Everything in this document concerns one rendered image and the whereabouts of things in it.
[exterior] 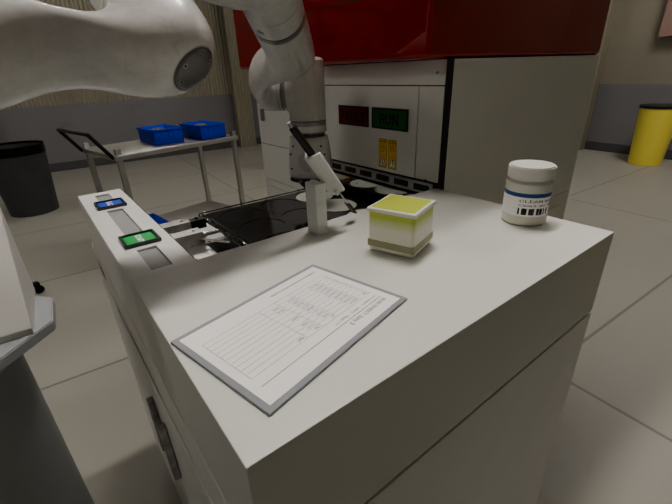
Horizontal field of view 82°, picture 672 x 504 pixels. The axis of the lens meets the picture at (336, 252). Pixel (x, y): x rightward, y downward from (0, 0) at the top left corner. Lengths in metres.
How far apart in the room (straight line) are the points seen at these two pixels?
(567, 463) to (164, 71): 1.57
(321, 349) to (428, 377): 0.11
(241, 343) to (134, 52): 0.32
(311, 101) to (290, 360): 0.65
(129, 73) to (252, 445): 0.40
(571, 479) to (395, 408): 1.26
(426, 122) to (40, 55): 0.66
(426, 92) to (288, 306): 0.59
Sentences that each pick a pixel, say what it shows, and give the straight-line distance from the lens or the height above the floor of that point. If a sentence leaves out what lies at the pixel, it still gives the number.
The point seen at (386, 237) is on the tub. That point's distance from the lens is 0.55.
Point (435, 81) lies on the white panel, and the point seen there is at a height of 1.18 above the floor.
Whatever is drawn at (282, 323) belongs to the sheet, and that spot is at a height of 0.97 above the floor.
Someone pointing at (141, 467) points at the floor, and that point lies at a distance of 1.66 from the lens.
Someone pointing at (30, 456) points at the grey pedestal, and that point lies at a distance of 1.01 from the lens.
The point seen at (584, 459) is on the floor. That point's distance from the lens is 1.69.
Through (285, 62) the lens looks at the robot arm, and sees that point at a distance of 0.75.
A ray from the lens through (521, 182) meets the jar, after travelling 0.69.
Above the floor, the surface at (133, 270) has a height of 0.96.
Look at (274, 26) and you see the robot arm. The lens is 0.67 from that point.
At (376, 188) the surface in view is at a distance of 1.01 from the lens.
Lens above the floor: 1.21
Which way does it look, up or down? 25 degrees down
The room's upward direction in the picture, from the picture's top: 2 degrees counter-clockwise
